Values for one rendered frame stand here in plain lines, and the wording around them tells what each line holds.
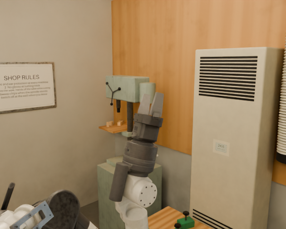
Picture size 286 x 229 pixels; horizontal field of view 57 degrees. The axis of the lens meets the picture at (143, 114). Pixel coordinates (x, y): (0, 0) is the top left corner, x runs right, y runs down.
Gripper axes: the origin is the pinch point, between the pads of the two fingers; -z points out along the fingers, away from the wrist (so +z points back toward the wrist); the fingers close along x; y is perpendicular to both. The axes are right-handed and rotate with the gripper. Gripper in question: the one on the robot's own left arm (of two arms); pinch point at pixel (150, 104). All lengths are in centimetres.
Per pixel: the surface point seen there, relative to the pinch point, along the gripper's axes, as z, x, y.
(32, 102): 10, -211, 52
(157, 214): 75, -125, -65
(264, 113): -15, -69, -97
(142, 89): -21, -145, -37
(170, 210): 72, -127, -77
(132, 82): -25, -153, -29
